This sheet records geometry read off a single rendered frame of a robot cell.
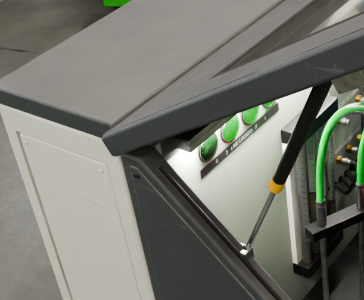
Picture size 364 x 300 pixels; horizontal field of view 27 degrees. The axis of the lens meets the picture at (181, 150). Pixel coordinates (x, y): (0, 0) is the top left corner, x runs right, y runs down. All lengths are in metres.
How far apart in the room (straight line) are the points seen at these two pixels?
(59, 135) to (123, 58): 0.17
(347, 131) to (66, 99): 0.69
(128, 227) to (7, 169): 2.73
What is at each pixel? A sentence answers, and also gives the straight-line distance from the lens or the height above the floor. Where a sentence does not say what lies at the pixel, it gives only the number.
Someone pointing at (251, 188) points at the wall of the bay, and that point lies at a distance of 1.35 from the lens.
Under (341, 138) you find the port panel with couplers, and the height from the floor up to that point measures 1.14.
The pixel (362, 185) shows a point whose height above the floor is 1.16.
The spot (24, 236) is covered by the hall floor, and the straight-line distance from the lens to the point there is 3.41.
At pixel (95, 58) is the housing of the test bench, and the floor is 1.50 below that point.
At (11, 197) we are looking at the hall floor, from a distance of 3.68.
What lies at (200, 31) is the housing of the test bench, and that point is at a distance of 1.29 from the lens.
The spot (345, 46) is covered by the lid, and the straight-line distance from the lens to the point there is 0.74.
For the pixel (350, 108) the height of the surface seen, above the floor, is 1.40.
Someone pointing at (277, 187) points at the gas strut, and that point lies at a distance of 0.95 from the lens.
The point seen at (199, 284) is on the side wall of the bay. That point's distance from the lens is 1.16.
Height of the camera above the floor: 2.04
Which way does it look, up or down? 34 degrees down
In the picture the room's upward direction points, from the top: 10 degrees counter-clockwise
